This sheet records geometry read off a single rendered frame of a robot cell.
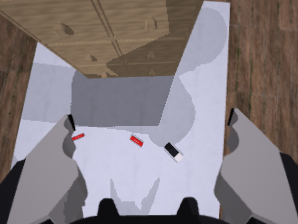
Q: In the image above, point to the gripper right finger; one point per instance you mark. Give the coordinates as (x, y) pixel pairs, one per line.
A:
(256, 183)

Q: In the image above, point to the light brown wooden chest of drawers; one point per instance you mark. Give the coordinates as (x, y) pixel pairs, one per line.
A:
(112, 37)

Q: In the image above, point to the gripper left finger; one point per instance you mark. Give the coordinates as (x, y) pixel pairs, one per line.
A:
(47, 186)

